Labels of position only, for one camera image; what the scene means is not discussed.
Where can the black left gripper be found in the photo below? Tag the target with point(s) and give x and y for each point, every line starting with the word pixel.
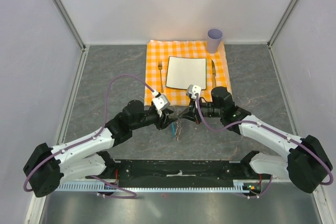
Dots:
pixel 161 123

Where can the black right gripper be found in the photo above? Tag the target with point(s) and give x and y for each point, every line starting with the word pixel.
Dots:
pixel 193 113

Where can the metal key organizer blue handle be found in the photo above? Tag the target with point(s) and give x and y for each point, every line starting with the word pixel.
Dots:
pixel 177 125

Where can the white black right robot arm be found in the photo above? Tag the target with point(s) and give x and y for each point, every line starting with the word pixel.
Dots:
pixel 301 159

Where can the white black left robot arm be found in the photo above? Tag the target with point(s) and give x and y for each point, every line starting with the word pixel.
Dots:
pixel 49 167

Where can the white square plate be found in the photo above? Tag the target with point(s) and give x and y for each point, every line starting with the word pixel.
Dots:
pixel 182 72

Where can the gold knife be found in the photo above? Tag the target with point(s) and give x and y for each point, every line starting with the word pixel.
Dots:
pixel 213 74

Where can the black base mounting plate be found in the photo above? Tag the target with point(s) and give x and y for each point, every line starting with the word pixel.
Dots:
pixel 177 174

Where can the lilac plastic cup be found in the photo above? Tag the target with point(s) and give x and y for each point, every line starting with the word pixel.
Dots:
pixel 214 38

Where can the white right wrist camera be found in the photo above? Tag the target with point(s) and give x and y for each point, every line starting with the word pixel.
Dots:
pixel 193 92

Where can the light blue cable duct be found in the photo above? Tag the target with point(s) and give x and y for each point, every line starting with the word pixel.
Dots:
pixel 96 186

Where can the right aluminium frame post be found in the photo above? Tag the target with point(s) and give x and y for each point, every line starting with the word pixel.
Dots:
pixel 284 18

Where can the aluminium frame post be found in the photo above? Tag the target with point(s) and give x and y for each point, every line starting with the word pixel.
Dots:
pixel 68 21
pixel 284 18

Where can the left aluminium frame post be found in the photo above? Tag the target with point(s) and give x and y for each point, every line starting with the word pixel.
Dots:
pixel 68 21

